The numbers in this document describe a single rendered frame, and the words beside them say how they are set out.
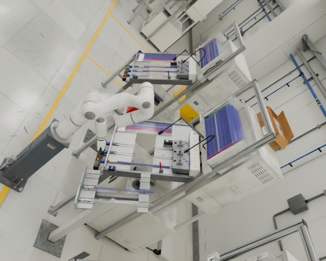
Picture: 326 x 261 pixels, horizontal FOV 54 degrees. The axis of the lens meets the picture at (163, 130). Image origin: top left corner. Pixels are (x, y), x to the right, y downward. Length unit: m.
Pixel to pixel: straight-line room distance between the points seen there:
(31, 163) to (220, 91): 2.17
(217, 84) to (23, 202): 2.30
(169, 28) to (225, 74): 3.40
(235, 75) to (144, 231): 1.90
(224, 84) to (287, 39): 2.06
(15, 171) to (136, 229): 1.17
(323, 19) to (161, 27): 3.00
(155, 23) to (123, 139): 4.33
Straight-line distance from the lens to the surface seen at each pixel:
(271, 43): 5.51
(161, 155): 2.71
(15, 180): 2.94
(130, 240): 3.26
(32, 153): 2.64
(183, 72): 3.72
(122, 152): 2.72
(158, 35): 6.96
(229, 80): 3.71
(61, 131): 2.44
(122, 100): 2.19
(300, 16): 5.47
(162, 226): 3.03
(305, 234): 1.78
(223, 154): 2.37
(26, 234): 2.87
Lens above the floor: 2.35
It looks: 27 degrees down
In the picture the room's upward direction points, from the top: 55 degrees clockwise
